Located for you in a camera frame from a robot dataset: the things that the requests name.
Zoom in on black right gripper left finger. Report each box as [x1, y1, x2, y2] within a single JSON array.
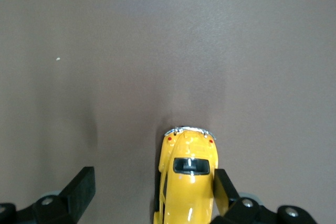
[[0, 166, 96, 224]]

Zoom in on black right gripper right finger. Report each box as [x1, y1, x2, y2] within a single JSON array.
[[209, 168, 316, 224]]

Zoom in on yellow beetle toy car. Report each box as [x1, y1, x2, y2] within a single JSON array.
[[153, 125, 219, 224]]

